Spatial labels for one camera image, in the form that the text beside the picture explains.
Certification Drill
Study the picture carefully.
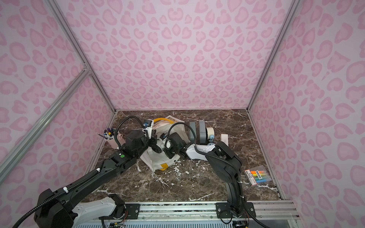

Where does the white canvas tote bag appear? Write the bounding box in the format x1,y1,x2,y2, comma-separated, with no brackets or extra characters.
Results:
139,115,191,172

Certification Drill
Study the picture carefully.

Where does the white square alarm clock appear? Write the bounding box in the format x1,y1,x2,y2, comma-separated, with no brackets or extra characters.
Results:
221,134,229,146

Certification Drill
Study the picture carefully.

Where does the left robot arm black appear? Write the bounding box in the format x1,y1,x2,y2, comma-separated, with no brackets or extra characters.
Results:
30,130,156,228

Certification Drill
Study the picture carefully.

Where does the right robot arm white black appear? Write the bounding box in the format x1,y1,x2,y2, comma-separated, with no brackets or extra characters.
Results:
164,133,245,218

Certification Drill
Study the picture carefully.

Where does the pink pen holder cup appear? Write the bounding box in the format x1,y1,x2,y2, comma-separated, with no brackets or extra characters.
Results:
96,128,125,149

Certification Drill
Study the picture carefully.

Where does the highlighter marker pack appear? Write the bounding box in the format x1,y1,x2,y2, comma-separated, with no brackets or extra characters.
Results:
244,165,272,186

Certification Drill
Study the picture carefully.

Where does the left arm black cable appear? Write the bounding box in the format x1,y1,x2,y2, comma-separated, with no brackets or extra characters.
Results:
11,115,149,228

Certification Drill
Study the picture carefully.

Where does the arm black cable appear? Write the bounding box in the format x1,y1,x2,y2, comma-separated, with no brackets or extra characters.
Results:
164,122,269,228
11,115,149,228

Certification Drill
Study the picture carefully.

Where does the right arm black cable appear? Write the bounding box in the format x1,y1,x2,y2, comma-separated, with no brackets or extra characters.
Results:
164,122,269,228

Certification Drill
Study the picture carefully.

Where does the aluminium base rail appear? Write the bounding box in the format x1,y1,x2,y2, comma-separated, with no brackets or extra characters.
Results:
73,200,303,228

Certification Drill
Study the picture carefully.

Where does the aluminium diagonal frame bar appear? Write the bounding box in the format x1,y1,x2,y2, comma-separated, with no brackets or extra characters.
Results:
1,67,90,183

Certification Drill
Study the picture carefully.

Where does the aluminium corner frame post left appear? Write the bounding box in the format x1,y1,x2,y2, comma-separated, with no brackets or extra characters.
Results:
45,0,117,114

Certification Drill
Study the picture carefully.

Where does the aluminium corner frame post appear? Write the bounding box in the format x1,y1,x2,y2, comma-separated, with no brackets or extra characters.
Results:
246,0,303,113
45,0,117,114

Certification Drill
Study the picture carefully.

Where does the aluminium corner frame post right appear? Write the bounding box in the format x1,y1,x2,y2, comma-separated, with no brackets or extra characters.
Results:
246,0,303,113

